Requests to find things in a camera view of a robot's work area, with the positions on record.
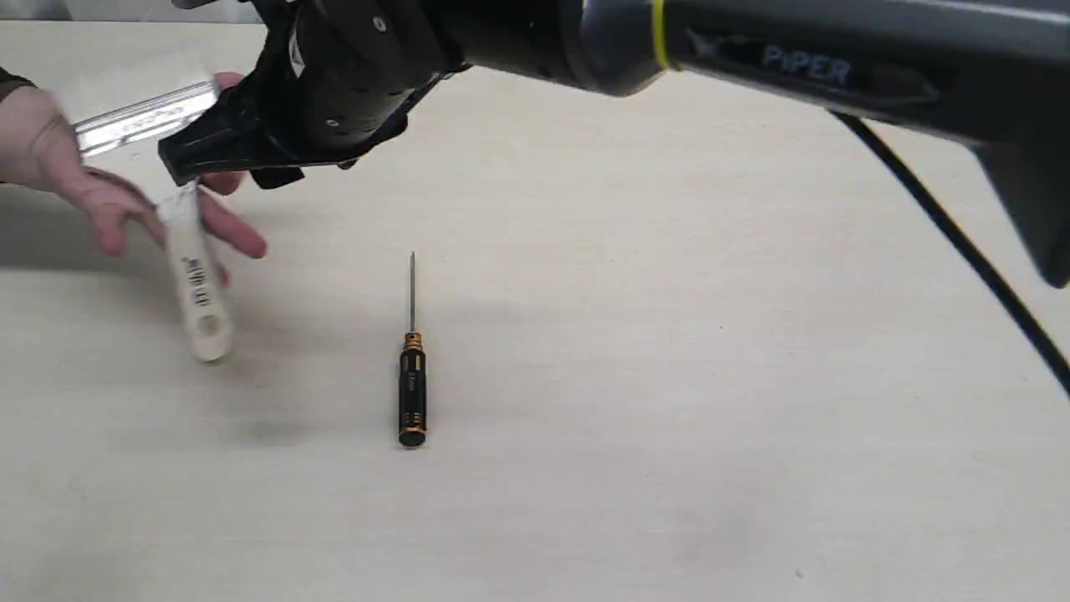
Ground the white backdrop curtain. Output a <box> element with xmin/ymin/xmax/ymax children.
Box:
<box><xmin>1</xmin><ymin>1</ymin><xmax>262</xmax><ymax>24</ymax></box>

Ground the person's bare open hand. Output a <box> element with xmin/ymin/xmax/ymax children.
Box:
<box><xmin>1</xmin><ymin>87</ymin><xmax>268</xmax><ymax>259</ymax></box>

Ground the black and gold screwdriver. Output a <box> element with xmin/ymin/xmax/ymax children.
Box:
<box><xmin>398</xmin><ymin>252</ymin><xmax>428</xmax><ymax>449</ymax></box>

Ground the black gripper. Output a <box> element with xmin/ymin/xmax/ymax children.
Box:
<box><xmin>158</xmin><ymin>1</ymin><xmax>465</xmax><ymax>190</ymax></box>

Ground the wide wooden-handled paint brush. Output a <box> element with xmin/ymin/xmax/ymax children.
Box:
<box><xmin>59</xmin><ymin>79</ymin><xmax>234</xmax><ymax>362</ymax></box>

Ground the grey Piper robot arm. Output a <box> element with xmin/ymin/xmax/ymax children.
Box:
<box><xmin>158</xmin><ymin>1</ymin><xmax>1069</xmax><ymax>288</ymax></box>

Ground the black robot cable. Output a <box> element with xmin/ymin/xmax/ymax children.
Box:
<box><xmin>832</xmin><ymin>110</ymin><xmax>1070</xmax><ymax>393</ymax></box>

